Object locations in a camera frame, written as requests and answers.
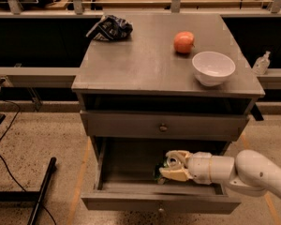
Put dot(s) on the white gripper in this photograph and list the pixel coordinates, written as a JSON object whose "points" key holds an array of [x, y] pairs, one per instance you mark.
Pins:
{"points": [[199, 167]]}

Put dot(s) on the red apple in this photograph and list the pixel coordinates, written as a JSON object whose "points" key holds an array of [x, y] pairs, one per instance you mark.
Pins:
{"points": [[184, 42]]}

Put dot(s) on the closed grey upper drawer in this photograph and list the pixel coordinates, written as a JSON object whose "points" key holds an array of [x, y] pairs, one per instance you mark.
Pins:
{"points": [[153, 125]]}

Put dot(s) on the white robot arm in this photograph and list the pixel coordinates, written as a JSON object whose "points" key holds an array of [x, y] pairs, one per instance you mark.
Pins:
{"points": [[249, 173]]}

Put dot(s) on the green soda can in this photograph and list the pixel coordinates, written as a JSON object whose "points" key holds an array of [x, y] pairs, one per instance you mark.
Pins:
{"points": [[168, 169]]}

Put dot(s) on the clear sanitizer bottle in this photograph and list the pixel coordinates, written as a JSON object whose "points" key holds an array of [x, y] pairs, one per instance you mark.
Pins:
{"points": [[262, 64]]}

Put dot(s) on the open grey middle drawer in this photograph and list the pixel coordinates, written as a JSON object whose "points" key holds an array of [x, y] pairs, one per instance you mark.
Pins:
{"points": [[125, 180]]}

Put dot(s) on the crumpled dark chip bag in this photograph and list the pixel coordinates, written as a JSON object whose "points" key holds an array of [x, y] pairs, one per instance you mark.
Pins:
{"points": [[110, 28]]}

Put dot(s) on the white bowl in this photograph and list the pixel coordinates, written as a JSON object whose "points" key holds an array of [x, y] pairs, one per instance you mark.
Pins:
{"points": [[212, 68]]}

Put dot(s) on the grey wooden drawer cabinet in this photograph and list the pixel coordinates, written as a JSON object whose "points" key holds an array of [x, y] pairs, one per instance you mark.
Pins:
{"points": [[144, 74]]}

